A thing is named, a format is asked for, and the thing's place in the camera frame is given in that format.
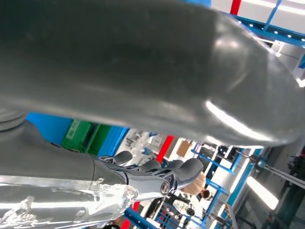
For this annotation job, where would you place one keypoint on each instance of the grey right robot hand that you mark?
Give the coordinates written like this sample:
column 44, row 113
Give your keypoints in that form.
column 119, row 63

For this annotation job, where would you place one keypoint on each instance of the blue metal shelf rack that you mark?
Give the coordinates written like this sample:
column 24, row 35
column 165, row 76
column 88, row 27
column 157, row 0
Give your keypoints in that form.
column 214, row 162
column 47, row 126

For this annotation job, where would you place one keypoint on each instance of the green plastic crate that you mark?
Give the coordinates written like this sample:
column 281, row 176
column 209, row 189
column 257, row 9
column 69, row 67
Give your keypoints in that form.
column 78, row 136

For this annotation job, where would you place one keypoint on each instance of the person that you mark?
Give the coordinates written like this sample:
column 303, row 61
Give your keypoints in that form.
column 195, row 186

